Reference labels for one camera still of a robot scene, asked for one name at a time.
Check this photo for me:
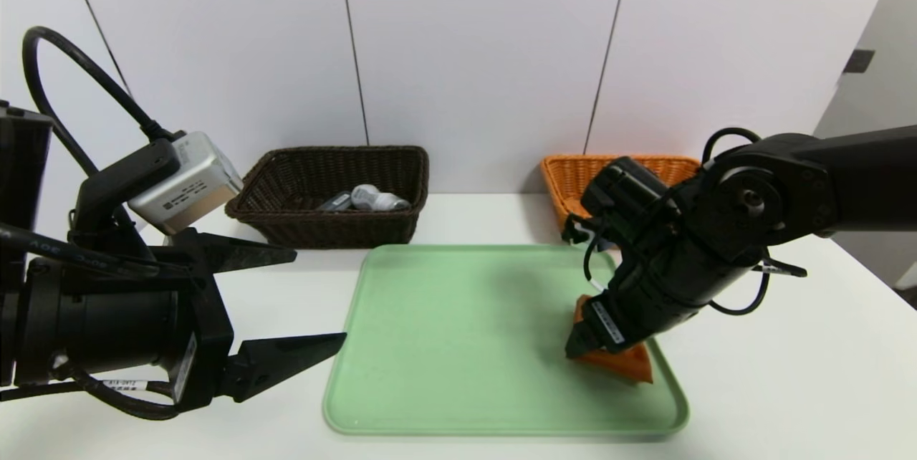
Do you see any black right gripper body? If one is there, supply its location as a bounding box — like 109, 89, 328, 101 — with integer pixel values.
581, 244, 708, 355

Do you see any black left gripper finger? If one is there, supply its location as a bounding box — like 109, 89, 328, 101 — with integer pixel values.
226, 332, 347, 403
198, 231, 298, 274

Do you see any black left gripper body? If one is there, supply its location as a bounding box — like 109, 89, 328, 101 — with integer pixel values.
56, 226, 235, 413

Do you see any toy waffle with fruit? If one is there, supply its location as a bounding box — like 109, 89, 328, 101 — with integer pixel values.
572, 294, 655, 385

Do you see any white translucent plastic bottle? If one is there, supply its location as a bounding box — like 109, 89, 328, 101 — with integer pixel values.
350, 184, 413, 212

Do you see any dark brown wicker basket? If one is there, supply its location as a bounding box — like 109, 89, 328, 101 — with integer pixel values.
226, 145, 431, 250

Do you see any orange wicker basket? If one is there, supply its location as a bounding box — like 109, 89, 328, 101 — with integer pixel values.
540, 154, 703, 233

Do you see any green plastic tray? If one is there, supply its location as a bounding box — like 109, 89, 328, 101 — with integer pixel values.
322, 244, 690, 438

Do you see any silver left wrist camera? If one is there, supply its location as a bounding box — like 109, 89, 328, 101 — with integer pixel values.
128, 131, 245, 236

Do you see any black left camera cable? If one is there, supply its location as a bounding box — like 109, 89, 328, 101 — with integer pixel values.
21, 25, 180, 174

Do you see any dark square wall fixture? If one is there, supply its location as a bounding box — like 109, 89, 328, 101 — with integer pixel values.
843, 49, 877, 74

